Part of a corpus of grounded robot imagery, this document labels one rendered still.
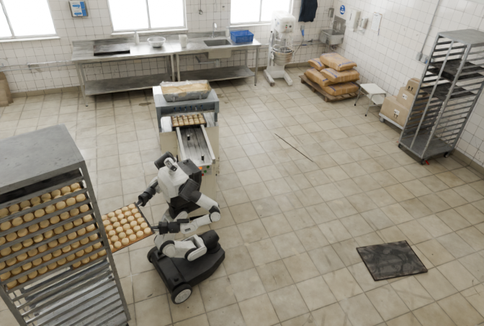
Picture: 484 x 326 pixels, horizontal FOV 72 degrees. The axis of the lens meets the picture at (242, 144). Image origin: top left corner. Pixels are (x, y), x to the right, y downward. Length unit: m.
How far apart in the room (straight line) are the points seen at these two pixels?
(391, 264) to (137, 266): 2.63
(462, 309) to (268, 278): 1.83
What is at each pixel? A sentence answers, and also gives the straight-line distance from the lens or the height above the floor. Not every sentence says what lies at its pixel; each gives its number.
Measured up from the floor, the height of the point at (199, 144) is 0.84.
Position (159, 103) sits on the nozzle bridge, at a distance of 3.93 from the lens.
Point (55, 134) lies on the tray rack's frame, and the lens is 2.36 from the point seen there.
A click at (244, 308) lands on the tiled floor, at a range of 3.42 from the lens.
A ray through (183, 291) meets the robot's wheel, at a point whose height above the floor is 0.13.
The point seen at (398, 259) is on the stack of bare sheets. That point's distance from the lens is 4.11.
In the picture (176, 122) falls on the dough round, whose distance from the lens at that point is 4.05.
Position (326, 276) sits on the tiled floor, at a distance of 3.73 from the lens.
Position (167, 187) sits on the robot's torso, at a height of 1.24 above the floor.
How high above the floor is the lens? 2.99
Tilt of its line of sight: 35 degrees down
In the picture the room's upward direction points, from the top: 3 degrees clockwise
